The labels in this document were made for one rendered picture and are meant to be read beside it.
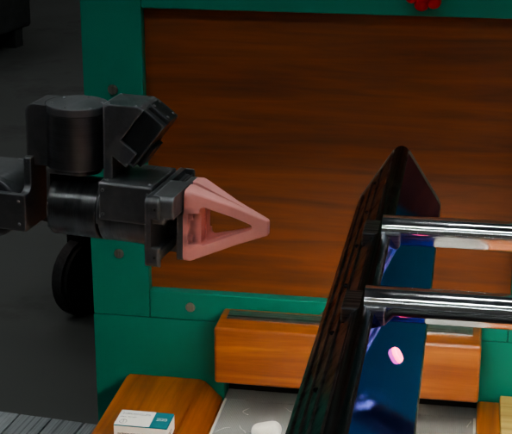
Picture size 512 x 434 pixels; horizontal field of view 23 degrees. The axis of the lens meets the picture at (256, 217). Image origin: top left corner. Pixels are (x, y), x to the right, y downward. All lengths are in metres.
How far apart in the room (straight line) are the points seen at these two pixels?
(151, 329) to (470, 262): 0.39
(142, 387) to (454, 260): 0.40
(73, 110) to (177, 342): 0.47
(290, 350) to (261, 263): 0.11
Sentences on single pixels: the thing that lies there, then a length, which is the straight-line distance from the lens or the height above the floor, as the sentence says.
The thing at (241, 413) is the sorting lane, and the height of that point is 0.74.
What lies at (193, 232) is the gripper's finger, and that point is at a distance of 1.13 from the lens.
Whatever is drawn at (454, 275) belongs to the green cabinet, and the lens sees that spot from 1.45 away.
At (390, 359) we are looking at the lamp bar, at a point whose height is 1.09.
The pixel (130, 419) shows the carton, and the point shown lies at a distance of 1.40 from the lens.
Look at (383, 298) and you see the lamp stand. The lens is 0.84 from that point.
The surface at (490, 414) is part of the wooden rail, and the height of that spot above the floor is 0.77.
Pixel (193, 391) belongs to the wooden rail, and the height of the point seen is 0.77.
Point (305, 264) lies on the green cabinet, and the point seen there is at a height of 0.91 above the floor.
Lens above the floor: 1.44
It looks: 19 degrees down
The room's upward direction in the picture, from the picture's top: straight up
